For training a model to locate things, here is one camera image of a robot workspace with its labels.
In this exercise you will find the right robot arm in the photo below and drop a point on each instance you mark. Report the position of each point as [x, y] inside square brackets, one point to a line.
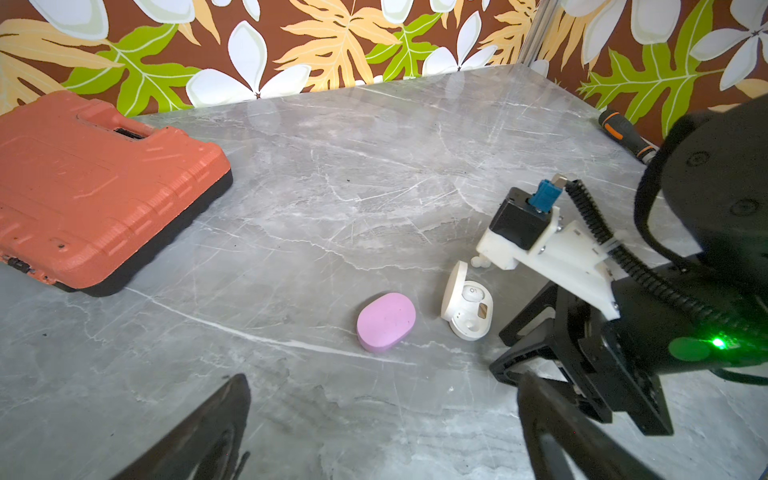
[701, 204]

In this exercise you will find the white earbud charging case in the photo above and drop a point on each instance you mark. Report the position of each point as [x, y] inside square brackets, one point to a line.
[467, 306]

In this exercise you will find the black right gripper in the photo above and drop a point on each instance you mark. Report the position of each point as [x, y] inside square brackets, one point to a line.
[623, 359]

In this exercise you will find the red plastic tool case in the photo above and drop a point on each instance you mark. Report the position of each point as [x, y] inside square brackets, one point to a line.
[89, 196]

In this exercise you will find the purple earbud charging case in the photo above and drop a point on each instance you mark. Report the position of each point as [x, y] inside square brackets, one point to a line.
[385, 321]

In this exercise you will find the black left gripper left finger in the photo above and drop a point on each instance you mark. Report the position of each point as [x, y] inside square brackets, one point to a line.
[206, 444]

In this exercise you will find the aluminium frame post right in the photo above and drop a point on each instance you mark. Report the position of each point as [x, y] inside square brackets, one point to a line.
[534, 39]

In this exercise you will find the black handled screwdriver on table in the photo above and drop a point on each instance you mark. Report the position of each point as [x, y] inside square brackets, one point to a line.
[621, 130]

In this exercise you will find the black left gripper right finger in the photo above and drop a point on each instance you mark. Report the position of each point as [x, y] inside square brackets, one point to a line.
[555, 432]

